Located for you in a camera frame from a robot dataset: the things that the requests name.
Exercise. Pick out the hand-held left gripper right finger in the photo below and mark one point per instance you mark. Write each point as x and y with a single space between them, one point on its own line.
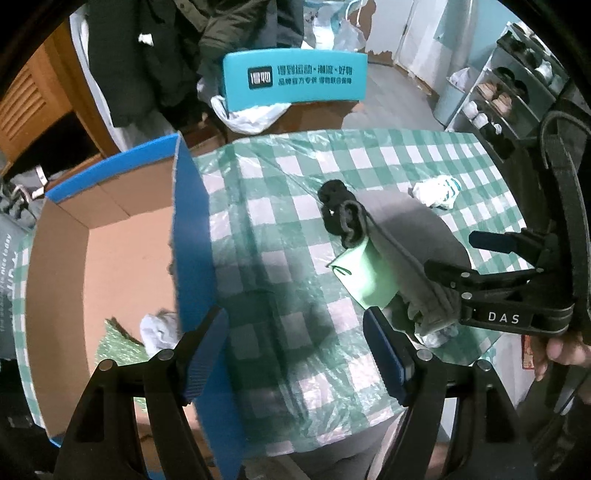
385 355

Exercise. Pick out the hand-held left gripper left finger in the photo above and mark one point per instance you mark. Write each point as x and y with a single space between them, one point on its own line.
205 355

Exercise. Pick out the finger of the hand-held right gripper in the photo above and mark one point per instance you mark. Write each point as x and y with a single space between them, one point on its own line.
466 279
503 244

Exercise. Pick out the grey cloth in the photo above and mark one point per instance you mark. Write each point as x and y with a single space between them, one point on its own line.
415 235

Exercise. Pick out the white blue-striped cloth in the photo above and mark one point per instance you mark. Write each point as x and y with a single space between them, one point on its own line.
436 193

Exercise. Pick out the blue cardboard box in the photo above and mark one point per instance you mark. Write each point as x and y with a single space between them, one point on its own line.
115 230

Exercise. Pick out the person's right hand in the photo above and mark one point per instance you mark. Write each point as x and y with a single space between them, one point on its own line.
561 353

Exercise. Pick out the white crumpled cloth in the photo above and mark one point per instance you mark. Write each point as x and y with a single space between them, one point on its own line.
159 330

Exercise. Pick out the small white cloth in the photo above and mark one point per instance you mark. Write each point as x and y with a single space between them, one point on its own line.
436 336

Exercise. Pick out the mint green cloth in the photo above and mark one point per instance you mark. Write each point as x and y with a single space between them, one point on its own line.
369 277

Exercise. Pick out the green glittery cloth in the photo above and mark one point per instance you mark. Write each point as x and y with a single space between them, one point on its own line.
117 348

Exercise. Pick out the green white checked tablecloth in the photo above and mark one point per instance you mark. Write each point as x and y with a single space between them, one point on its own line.
286 258

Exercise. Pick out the black cloth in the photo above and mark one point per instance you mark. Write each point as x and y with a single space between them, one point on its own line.
344 217

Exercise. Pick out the light blue bin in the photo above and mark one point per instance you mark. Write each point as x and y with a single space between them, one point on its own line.
450 104

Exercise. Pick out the grey shoe rack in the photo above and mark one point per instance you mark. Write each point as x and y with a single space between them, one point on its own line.
512 92

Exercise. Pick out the white plastic bag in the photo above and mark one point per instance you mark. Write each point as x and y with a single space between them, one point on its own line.
251 117

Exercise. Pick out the grey clothes pile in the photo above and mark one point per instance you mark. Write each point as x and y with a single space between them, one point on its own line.
18 198

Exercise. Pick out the teal printed box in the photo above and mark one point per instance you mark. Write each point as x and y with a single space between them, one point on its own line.
295 78

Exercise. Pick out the clear plastic bags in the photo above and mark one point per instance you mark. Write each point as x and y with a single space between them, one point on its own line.
339 27

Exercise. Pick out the black hanging jacket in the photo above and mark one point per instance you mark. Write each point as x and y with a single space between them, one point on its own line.
138 60

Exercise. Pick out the wooden cabinet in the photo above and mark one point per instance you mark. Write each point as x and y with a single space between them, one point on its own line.
37 101

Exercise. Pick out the dark olive hanging jacket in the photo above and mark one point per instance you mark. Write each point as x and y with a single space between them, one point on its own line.
244 27

